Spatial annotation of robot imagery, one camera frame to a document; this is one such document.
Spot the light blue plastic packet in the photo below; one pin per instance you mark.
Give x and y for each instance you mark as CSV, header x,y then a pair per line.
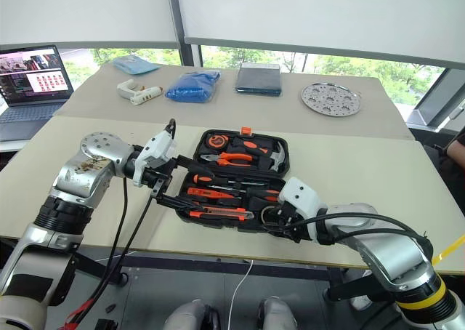
x,y
136,64

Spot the black tool case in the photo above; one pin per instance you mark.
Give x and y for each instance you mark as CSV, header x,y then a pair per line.
x,y
232,184

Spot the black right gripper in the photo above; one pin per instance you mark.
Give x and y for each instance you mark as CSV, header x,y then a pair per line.
x,y
290,221

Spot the white glue gun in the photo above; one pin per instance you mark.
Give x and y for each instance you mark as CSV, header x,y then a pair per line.
x,y
140,95

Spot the dark navy folded cloth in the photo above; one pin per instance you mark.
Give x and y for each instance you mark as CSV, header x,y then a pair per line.
x,y
258,79

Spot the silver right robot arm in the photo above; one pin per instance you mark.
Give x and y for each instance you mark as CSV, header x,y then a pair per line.
x,y
392,250

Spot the black metal table frame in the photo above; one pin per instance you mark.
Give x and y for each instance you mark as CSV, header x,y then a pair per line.
x,y
181,264

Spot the orange black tape measure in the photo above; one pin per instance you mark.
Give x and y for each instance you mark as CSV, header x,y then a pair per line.
x,y
217,141

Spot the wide white roller blind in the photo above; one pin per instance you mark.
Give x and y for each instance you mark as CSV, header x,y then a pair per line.
x,y
327,10

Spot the short orange black screwdriver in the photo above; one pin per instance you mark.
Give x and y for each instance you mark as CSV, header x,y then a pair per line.
x,y
203,180

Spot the small black floor object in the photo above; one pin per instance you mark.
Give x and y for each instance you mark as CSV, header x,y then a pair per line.
x,y
110,308

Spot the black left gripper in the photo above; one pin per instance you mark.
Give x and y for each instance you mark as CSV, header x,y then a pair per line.
x,y
163,170

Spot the black box on floor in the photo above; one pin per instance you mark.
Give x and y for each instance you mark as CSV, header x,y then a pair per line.
x,y
106,325

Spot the grey open window sash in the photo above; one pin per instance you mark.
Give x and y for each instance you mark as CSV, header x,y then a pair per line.
x,y
436,97

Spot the round perforated metal plate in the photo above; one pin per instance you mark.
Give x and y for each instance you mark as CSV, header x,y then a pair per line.
x,y
330,99

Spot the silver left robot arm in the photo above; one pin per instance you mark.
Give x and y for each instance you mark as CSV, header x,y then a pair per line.
x,y
80,177

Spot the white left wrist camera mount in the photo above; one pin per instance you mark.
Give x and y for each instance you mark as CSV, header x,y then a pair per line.
x,y
156,152

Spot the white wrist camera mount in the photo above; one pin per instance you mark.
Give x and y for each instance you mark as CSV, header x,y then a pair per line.
x,y
156,152
301,195

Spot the blue filled plastic bag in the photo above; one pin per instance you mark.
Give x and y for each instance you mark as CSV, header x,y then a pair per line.
x,y
192,86

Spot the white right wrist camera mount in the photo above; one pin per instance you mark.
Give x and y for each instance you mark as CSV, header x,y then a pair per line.
x,y
301,195

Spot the dark window frame pillar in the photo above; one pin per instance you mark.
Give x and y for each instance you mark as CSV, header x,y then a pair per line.
x,y
181,28

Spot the orange black utility knife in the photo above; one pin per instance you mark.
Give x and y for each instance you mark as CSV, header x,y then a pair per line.
x,y
218,213

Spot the grey laptop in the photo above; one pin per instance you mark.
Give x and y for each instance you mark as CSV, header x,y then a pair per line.
x,y
31,90

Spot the bystander bare forearm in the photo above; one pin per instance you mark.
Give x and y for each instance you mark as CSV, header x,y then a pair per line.
x,y
458,150

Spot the long orange black screwdriver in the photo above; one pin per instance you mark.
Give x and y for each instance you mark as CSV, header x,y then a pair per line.
x,y
267,195

